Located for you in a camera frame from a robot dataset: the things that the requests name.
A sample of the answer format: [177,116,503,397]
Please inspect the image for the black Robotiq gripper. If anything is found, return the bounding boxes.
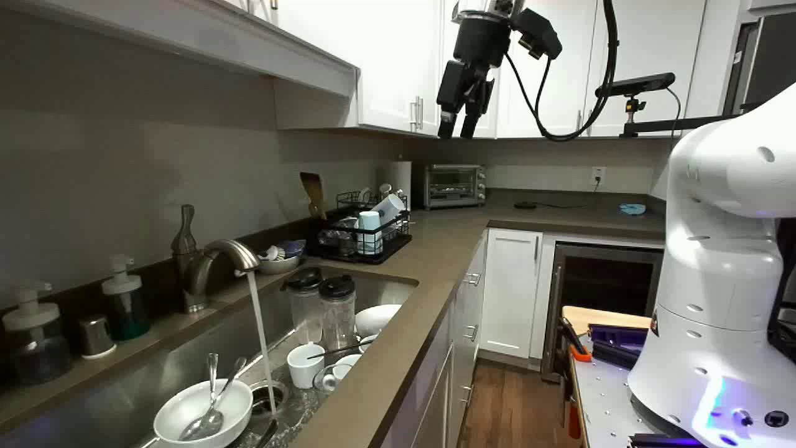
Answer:
[435,7,515,141]

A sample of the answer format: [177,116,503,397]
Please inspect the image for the silver toaster oven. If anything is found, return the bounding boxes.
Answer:
[413,160,491,212]

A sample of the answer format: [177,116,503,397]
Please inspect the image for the white plastic container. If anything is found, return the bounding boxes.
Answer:
[371,191,410,229]

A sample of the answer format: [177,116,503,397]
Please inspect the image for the black dish rack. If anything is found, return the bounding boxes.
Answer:
[304,205,415,266]

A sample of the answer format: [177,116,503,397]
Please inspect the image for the white base cabinet door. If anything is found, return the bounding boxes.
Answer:
[478,227,548,360]

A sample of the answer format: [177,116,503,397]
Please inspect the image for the blue sponge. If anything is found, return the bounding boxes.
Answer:
[279,236,310,262]

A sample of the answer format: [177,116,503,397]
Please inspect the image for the black undercounter appliance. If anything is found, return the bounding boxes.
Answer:
[539,239,666,378]

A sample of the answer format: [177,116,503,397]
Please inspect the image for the shallow white bowl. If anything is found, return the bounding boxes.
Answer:
[353,302,405,338]

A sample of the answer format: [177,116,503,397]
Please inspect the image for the clear blender bottle black lid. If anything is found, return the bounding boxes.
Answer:
[279,266,326,351]
[316,270,360,351]

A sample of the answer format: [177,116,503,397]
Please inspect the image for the white sponge dish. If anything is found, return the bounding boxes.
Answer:
[256,244,302,275]

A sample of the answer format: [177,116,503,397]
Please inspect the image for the white base cabinets row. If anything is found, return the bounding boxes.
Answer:
[375,231,493,448]

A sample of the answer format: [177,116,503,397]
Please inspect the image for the orange and black tool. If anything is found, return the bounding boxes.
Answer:
[558,315,596,366]

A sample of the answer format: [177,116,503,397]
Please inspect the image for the chrome kitchen faucet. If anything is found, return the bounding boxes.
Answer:
[181,236,264,315]

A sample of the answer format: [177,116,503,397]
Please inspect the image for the dark purple box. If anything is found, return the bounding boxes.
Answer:
[586,322,651,370]

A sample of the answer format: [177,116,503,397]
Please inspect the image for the small white dish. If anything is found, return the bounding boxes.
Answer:
[316,351,364,392]

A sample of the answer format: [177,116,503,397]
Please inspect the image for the dark framed window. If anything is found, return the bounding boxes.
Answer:
[723,5,796,116]

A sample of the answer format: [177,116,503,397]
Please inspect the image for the white mug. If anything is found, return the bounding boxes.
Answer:
[283,338,329,390]

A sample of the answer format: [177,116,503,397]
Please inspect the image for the large white bowl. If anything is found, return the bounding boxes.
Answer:
[152,375,256,448]

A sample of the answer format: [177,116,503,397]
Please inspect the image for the green soap dispenser white pump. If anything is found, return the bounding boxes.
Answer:
[99,251,154,344]

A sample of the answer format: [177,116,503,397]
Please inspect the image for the metal spoon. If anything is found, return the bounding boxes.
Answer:
[178,355,251,443]

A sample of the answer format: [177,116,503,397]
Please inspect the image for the small metal cup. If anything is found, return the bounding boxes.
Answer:
[76,314,119,360]

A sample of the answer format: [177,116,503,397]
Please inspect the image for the stainless steel sink basin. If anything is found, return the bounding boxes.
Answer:
[0,266,421,448]

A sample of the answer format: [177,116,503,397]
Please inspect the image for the dark soap dispenser white pump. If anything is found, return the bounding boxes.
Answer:
[0,280,76,386]

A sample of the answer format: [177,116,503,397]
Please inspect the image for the white wall cabinets with handles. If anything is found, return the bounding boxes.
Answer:
[273,0,753,141]

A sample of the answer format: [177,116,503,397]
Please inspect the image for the black camera on stand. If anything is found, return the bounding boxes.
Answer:
[593,70,733,140]

